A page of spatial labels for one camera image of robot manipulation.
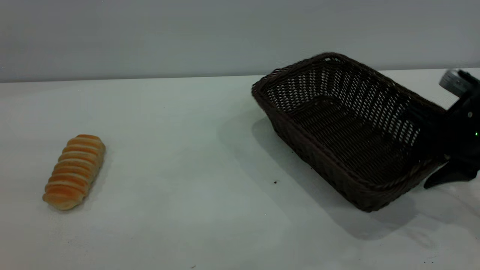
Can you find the dark brown wicker basket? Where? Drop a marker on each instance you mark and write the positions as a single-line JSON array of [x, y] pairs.
[[348, 142]]

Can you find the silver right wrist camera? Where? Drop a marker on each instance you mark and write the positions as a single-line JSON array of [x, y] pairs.
[[453, 83]]

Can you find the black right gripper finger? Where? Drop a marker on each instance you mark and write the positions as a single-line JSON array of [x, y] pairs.
[[452, 174], [427, 131]]

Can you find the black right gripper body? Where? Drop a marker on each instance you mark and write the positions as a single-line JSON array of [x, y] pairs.
[[465, 127]]

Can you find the striped orange bread roll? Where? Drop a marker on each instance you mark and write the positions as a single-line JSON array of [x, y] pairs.
[[75, 170]]

